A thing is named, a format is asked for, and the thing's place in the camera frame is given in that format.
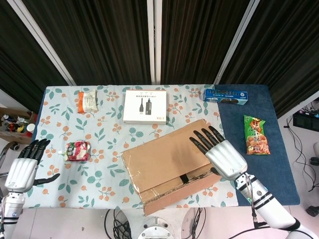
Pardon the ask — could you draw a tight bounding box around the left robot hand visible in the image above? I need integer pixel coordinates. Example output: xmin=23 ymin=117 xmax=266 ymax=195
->
xmin=4 ymin=138 xmax=61 ymax=193

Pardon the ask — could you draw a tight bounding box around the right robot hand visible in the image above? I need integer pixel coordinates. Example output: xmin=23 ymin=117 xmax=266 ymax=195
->
xmin=189 ymin=125 xmax=249 ymax=181

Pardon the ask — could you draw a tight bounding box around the brown cardboard shipping box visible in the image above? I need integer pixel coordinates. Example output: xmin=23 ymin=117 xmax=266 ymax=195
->
xmin=120 ymin=119 xmax=226 ymax=216

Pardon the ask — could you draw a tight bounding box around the grey round robot base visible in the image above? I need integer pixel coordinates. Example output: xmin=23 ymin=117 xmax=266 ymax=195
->
xmin=137 ymin=216 xmax=175 ymax=239

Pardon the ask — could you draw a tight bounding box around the blue cookie box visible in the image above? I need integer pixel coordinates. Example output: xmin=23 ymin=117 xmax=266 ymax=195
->
xmin=202 ymin=88 xmax=249 ymax=106

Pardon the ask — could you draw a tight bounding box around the green snack bag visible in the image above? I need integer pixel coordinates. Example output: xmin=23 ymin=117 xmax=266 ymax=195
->
xmin=243 ymin=114 xmax=271 ymax=156

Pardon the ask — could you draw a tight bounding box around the dark blue table mat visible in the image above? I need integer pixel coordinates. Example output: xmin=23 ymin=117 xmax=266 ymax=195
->
xmin=22 ymin=84 xmax=301 ymax=207

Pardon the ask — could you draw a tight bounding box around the red pink drink pouch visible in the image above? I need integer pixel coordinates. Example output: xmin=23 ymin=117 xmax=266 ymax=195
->
xmin=58 ymin=140 xmax=92 ymax=162

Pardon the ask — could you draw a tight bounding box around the black electronic device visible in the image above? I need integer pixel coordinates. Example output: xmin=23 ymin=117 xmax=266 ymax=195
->
xmin=292 ymin=109 xmax=319 ymax=133

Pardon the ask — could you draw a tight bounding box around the floral leaf print tablecloth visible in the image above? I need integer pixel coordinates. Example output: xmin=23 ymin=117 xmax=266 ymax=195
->
xmin=20 ymin=84 xmax=240 ymax=209

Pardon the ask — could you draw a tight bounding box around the orange white snack packet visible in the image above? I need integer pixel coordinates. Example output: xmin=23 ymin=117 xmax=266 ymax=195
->
xmin=76 ymin=90 xmax=99 ymax=115

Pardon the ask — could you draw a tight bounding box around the dark pleated curtain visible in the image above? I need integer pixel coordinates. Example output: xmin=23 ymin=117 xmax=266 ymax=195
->
xmin=0 ymin=0 xmax=319 ymax=118

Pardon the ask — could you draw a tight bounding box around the white cable product box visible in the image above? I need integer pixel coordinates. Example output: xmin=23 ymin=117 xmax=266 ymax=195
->
xmin=123 ymin=89 xmax=168 ymax=125

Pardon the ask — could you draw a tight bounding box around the black cable bundle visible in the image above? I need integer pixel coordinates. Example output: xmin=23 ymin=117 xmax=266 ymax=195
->
xmin=104 ymin=207 xmax=133 ymax=239

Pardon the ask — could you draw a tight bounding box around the white partition frame post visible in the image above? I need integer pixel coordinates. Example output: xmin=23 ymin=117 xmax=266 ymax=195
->
xmin=213 ymin=0 xmax=266 ymax=86
xmin=146 ymin=0 xmax=162 ymax=86
xmin=6 ymin=0 xmax=77 ymax=87

